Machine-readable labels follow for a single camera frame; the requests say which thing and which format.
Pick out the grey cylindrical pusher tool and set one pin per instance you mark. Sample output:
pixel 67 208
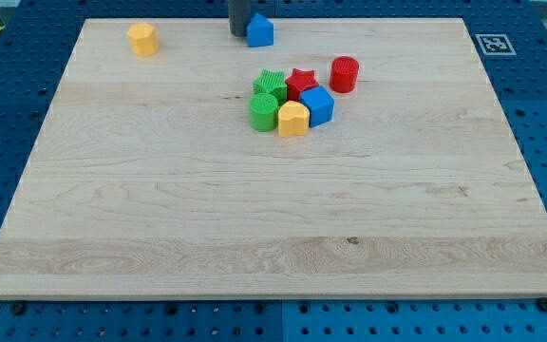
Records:
pixel 239 17

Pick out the green star block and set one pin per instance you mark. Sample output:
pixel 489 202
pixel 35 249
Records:
pixel 273 83

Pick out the red star block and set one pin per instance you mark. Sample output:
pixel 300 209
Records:
pixel 299 81

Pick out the blue house-shaped block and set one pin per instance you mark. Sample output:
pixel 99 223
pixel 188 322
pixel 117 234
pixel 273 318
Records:
pixel 260 32

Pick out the green cylinder block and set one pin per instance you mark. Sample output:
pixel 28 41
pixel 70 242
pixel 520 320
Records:
pixel 263 112

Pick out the yellow octagon block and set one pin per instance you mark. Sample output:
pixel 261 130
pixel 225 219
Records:
pixel 143 39

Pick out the yellow heart block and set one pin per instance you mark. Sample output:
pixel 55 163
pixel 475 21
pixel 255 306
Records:
pixel 293 119

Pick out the red cylinder block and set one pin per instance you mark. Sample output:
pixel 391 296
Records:
pixel 343 74

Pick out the blue cube block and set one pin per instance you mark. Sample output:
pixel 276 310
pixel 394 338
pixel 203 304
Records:
pixel 319 103

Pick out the wooden board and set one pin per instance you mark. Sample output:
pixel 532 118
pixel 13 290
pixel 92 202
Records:
pixel 147 182

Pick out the white fiducial marker tag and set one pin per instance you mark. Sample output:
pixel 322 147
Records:
pixel 495 44

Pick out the black bolt left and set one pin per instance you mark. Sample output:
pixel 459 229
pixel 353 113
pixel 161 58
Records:
pixel 18 308

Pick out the black bolt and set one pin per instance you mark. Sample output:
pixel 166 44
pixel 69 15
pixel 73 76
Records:
pixel 18 308
pixel 542 304

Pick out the black bolt right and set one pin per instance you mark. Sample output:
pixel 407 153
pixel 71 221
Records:
pixel 542 304

